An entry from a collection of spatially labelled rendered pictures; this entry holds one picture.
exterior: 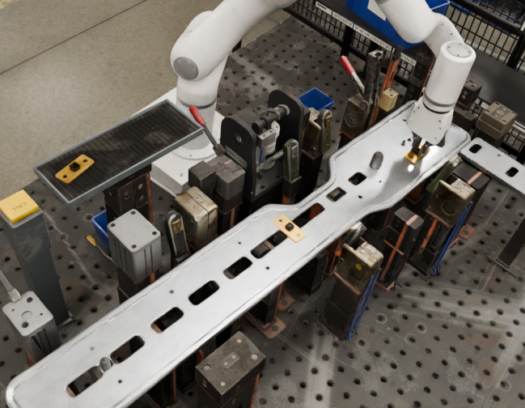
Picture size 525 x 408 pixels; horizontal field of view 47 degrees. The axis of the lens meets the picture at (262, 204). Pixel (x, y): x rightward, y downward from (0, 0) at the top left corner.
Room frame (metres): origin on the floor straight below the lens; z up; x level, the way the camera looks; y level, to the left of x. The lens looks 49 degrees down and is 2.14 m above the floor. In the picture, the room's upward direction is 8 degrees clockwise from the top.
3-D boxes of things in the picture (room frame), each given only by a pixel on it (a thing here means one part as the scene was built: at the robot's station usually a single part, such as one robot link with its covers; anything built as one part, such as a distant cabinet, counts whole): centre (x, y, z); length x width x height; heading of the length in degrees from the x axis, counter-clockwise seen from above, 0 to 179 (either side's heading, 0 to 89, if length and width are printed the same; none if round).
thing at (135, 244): (0.78, 0.26, 0.90); 0.13 x 0.10 x 0.41; 51
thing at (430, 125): (1.25, -0.41, 1.14); 0.10 x 0.07 x 0.11; 51
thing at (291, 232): (0.93, -0.07, 1.01); 0.08 x 0.04 x 0.01; 50
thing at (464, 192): (1.11, -0.49, 0.87); 0.12 x 0.09 x 0.35; 51
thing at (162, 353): (0.91, -0.07, 1.00); 1.38 x 0.22 x 0.02; 141
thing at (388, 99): (1.43, -0.32, 0.88); 0.04 x 0.04 x 0.36; 51
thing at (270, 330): (0.86, -0.03, 0.84); 0.17 x 0.06 x 0.29; 51
